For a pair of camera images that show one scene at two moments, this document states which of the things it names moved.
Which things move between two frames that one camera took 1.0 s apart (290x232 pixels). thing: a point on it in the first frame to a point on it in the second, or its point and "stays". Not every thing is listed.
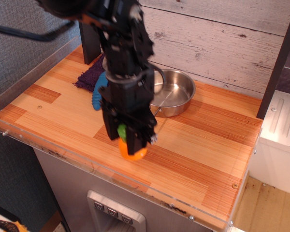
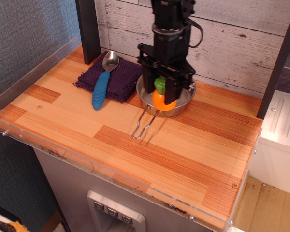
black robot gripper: x=130 y=104 to x=167 y=58
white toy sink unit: x=276 y=159 stays
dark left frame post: x=91 y=42 stays
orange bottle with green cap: x=122 y=132 to x=158 y=98
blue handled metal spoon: x=102 y=81 stays
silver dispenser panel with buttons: x=110 y=215 stays
